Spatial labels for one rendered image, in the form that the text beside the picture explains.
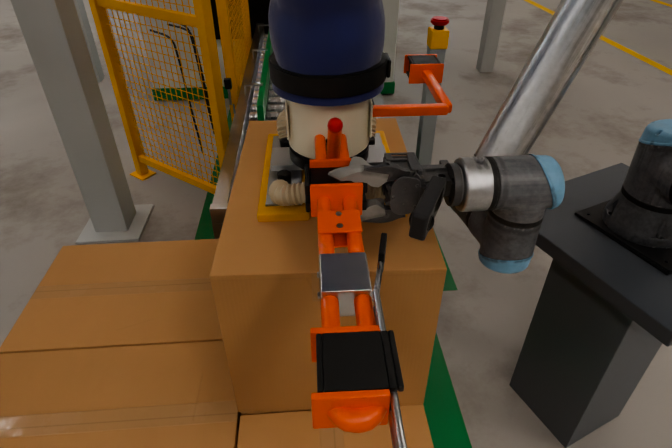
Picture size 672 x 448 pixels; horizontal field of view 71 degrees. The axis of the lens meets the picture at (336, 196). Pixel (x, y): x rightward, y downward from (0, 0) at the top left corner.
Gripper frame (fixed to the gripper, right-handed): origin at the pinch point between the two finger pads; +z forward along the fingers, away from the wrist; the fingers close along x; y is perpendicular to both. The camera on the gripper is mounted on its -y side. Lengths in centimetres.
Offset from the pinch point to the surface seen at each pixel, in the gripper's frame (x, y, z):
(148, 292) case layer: -53, 34, 49
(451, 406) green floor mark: -107, 27, -42
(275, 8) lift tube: 23.0, 24.3, 8.8
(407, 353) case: -34.7, -4.3, -13.8
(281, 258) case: -12.8, 0.2, 9.4
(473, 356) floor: -107, 47, -56
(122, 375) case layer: -53, 8, 48
